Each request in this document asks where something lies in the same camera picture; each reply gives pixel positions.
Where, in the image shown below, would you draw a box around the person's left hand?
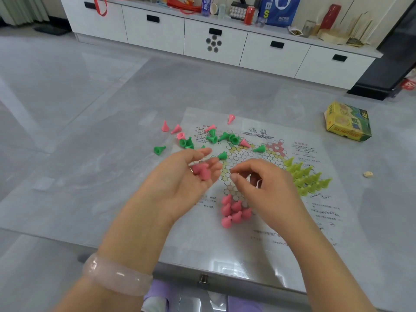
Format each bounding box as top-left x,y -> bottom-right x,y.
128,147 -> 224,226

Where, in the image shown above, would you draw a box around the person's right hand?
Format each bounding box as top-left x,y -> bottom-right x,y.
230,158 -> 316,245

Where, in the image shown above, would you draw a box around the yellow-green cone game pieces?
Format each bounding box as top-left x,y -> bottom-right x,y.
283,157 -> 333,197

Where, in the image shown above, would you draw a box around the pile of mixed cone pieces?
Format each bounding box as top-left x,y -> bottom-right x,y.
153,114 -> 267,161

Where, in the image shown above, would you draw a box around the checkers board sheet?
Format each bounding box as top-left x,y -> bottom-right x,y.
156,107 -> 381,295

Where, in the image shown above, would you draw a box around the person's left forearm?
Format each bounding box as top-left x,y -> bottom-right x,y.
52,204 -> 173,312

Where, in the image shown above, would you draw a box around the person's right forearm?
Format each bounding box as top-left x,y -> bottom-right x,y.
287,229 -> 377,312

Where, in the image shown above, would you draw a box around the purple slipper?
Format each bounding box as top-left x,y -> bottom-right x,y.
143,279 -> 178,312
227,295 -> 264,312

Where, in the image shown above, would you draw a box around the yellow green cardboard box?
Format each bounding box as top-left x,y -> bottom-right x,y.
324,101 -> 372,142

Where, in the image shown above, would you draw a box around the white sock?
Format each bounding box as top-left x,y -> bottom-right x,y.
141,295 -> 168,312

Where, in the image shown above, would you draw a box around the white TV cabinet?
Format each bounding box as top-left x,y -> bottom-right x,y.
59,0 -> 384,91

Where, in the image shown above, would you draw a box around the round wooden box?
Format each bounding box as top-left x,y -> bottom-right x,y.
317,29 -> 349,45

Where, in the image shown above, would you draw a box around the glass cup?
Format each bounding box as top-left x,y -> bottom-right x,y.
301,19 -> 316,38

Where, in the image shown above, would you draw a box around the black glass cabinet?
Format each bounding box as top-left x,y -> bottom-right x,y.
347,0 -> 416,101

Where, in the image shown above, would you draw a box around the red folded umbrella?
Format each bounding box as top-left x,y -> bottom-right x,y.
166,0 -> 202,15

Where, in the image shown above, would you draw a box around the red soda can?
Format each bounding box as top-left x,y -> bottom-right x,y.
243,5 -> 256,26

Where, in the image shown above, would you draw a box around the black white checkered box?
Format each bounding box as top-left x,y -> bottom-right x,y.
229,1 -> 247,20

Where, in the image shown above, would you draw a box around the blue tote bag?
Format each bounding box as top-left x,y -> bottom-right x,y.
258,0 -> 302,28

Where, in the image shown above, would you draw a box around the red vase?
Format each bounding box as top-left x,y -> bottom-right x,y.
318,4 -> 342,31

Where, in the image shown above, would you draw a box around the red fabric bag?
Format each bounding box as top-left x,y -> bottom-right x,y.
93,0 -> 124,17

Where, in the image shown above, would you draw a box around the black floor mat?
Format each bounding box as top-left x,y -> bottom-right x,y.
34,26 -> 71,36

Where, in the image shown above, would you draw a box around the grey-green curtain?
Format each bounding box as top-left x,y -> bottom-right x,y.
0,0 -> 49,26

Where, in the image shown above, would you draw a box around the pale pink jade bracelet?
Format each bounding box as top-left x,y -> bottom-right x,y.
82,253 -> 153,297

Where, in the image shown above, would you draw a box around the gold wire rack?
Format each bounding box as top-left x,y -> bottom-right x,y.
346,11 -> 374,48

